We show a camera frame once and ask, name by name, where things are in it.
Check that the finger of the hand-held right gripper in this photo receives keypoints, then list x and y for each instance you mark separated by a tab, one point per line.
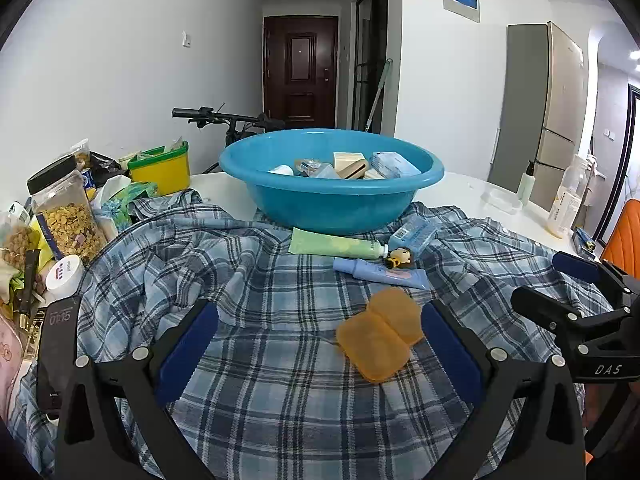
545	307
575	266

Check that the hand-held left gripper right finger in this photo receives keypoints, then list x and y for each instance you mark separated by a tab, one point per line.
450	355

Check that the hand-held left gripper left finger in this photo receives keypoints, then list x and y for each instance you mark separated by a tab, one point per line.
187	355

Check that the orange translucent soap box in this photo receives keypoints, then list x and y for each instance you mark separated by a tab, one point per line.
380	335

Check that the blue tissue packet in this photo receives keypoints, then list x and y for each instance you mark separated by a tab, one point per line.
412	235

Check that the blue plastic basin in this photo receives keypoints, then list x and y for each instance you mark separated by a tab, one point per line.
325	200

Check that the blue foil roll box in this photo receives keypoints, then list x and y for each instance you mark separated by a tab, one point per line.
585	245

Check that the orange chair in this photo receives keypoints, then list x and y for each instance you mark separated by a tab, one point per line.
625	240

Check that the clear bottle with yellow liquid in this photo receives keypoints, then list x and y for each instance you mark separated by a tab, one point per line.
565	205

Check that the green pump bottle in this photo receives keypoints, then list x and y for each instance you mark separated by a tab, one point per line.
526	185

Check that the blue plaid shirt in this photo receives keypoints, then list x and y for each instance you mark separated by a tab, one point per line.
280	320

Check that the blue cream tube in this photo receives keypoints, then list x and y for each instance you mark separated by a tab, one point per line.
380	274

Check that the small doll figure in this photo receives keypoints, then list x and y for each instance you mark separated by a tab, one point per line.
399	257

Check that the flat black device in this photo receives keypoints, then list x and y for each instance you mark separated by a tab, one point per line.
57	350

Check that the white jar with blue label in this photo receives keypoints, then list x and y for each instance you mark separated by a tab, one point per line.
64	277

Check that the grey refrigerator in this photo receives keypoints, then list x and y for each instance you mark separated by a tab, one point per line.
545	110

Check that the green cream tube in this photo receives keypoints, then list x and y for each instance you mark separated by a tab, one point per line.
330	245

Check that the green printed packet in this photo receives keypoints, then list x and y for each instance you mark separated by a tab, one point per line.
127	202

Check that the pink cloth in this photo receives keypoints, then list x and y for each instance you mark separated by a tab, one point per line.
11	365

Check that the yellow bucket with green rim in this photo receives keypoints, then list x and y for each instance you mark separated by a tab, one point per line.
160	172

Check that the clear snack bag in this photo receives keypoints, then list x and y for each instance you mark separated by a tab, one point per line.
17	245

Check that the black plastic bag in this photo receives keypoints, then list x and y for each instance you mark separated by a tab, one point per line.
105	167

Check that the small white bottle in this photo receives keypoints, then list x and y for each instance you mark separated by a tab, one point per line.
281	171

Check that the beige carton box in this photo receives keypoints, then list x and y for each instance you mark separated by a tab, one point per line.
350	162

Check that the clear plastic packet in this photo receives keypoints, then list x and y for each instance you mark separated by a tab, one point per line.
312	167

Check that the black bicycle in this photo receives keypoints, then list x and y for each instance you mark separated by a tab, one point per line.
235	122

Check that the black framed glass door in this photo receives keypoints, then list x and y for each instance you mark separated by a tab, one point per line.
370	60

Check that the dark brown door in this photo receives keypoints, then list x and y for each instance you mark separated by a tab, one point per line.
300	70

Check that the white wall switch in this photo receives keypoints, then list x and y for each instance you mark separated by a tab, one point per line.
186	38

